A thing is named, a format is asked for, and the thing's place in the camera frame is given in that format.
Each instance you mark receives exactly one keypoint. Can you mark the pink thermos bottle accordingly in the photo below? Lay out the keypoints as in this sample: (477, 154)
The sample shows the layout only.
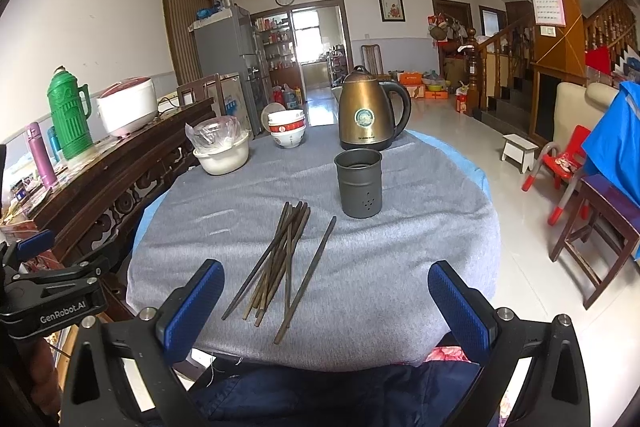
(40, 155)

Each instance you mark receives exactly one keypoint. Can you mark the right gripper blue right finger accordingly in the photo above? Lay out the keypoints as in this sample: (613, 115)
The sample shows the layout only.
(471, 319)

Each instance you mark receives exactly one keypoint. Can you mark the framed wall picture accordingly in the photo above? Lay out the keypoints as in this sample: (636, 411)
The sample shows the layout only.
(392, 10)

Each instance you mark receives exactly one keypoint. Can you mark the dark chopstick bundle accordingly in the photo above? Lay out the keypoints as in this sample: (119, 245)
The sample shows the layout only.
(262, 259)

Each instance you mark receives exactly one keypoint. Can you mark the small white stool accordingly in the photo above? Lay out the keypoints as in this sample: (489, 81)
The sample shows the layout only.
(520, 150)

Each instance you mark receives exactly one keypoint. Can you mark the wooden chair by door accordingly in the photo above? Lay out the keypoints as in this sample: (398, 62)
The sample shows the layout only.
(371, 58)

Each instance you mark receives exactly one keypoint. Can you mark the dark chopstick apart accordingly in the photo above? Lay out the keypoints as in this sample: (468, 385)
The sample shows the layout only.
(301, 291)

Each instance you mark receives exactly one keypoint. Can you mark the red child chair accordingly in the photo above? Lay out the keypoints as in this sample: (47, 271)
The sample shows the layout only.
(567, 168)

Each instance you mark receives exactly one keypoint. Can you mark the blue cloth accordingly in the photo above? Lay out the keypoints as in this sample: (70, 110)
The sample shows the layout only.
(613, 146)

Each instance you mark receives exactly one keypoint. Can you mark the white rice cooker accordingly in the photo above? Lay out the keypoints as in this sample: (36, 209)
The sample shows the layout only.
(127, 106)

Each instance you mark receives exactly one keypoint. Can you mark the red white stacked bowls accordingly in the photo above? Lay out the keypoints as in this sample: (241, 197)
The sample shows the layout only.
(287, 127)

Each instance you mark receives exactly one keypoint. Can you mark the green thermos jug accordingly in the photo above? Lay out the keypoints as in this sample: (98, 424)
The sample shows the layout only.
(70, 108)

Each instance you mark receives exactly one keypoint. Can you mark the brown chopstick bundle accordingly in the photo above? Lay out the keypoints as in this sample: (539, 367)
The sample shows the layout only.
(288, 266)
(270, 276)

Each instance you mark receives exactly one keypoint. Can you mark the grey metal utensil holder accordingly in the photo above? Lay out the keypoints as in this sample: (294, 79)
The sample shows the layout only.
(359, 178)

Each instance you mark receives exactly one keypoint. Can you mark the grey tablecloth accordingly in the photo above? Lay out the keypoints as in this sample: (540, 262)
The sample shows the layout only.
(367, 304)

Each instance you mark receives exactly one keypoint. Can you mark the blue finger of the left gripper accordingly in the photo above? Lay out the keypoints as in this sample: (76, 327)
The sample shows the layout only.
(35, 245)

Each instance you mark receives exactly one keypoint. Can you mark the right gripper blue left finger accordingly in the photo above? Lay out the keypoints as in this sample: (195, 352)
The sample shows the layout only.
(186, 311)

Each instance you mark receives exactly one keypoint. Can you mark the dark wooden sideboard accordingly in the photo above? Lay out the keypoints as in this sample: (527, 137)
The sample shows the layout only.
(106, 198)

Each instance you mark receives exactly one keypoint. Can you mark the wooden staircase railing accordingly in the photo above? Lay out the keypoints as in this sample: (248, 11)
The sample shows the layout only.
(521, 50)

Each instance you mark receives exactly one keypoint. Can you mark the white pot with plastic bag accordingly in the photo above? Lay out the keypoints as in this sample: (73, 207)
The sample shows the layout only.
(220, 144)

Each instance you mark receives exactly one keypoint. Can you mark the gold electric kettle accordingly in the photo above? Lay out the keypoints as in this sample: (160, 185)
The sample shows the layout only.
(372, 113)

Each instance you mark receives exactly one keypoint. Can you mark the dark wooden stool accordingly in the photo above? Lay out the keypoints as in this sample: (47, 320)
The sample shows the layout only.
(604, 210)

